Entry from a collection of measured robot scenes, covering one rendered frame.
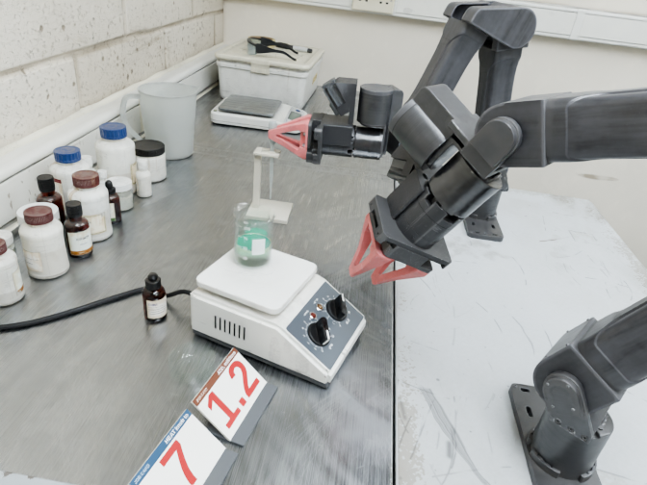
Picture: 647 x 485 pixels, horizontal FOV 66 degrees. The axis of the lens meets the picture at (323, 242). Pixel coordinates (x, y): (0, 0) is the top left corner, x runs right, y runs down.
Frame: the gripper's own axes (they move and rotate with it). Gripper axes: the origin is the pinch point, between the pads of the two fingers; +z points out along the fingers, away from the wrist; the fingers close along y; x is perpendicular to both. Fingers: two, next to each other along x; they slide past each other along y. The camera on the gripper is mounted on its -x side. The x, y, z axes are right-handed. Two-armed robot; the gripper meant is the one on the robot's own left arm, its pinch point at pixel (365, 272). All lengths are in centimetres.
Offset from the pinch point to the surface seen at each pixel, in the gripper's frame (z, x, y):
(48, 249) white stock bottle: 27.7, -11.4, 33.3
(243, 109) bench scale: 38, -85, -1
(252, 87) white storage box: 42, -107, -6
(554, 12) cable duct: -25, -125, -84
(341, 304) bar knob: 5.5, 1.4, 0.0
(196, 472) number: 11.8, 21.6, 15.3
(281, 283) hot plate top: 7.1, -0.4, 7.9
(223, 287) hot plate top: 10.0, 0.5, 14.4
